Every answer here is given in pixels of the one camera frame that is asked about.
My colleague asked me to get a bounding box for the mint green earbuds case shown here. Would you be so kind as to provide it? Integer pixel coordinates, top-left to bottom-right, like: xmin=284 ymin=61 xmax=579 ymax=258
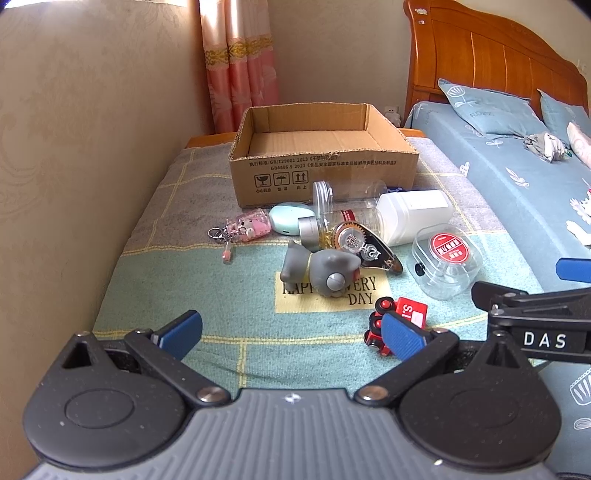
xmin=269 ymin=202 xmax=315 ymax=236

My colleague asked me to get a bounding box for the clear round box red label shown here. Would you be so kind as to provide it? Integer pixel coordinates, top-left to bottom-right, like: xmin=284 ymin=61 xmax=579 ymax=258
xmin=409 ymin=224 xmax=483 ymax=300

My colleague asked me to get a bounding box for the blue bed sheet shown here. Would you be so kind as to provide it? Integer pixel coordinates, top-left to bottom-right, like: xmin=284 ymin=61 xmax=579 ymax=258
xmin=407 ymin=102 xmax=590 ymax=474

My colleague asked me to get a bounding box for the red toy train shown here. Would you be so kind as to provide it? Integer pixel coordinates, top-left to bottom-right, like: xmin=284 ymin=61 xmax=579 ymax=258
xmin=363 ymin=297 xmax=433 ymax=361

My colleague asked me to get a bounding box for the crumpled grey cloth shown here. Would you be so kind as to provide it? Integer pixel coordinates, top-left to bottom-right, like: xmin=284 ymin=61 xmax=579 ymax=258
xmin=523 ymin=132 xmax=571 ymax=163

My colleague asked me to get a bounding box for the pink white blanket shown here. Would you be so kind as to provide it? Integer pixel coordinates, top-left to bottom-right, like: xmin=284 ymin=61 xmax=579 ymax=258
xmin=566 ymin=122 xmax=591 ymax=168

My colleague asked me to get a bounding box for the large white plastic bottle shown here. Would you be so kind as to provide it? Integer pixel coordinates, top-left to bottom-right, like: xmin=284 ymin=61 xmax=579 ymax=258
xmin=376 ymin=190 xmax=454 ymax=246

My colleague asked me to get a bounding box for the blue pillow far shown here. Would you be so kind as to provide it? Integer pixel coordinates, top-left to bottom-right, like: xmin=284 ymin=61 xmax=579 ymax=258
xmin=539 ymin=90 xmax=591 ymax=149

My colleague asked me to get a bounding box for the blue pillow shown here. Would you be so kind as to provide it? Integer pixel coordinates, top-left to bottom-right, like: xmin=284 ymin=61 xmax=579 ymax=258
xmin=438 ymin=78 xmax=547 ymax=137
xmin=539 ymin=90 xmax=591 ymax=149

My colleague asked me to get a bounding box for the correction tape dispenser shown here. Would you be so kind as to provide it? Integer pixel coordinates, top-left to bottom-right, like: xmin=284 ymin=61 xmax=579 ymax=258
xmin=332 ymin=221 xmax=404 ymax=275

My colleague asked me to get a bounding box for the blue pillow near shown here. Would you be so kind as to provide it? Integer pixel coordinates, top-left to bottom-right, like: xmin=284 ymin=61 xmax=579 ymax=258
xmin=438 ymin=78 xmax=547 ymax=137

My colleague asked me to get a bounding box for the empty clear plastic jar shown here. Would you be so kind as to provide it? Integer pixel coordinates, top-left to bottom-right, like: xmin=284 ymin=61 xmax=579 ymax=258
xmin=311 ymin=179 xmax=390 ymax=229

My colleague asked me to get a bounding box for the clear jar with gold capsules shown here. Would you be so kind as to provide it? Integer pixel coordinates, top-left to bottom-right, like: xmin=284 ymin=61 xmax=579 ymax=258
xmin=296 ymin=208 xmax=385 ymax=252

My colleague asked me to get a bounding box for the patterned table blanket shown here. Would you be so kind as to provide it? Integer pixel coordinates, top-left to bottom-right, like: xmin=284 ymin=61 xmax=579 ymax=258
xmin=94 ymin=144 xmax=486 ymax=391

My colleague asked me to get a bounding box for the open cardboard box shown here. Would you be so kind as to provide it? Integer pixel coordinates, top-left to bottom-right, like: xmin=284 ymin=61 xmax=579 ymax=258
xmin=228 ymin=102 xmax=419 ymax=208

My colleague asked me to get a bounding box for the wooden bed headboard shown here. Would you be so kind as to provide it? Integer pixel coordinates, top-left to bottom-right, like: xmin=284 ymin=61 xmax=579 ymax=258
xmin=403 ymin=1 xmax=588 ymax=116

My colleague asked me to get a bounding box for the pink floral curtain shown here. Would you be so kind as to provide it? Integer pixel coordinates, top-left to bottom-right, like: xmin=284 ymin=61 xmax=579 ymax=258
xmin=199 ymin=0 xmax=280 ymax=133

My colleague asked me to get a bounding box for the pink cat keychain bottle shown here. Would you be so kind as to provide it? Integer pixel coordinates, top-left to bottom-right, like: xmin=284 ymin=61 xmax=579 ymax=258
xmin=207 ymin=209 xmax=271 ymax=264

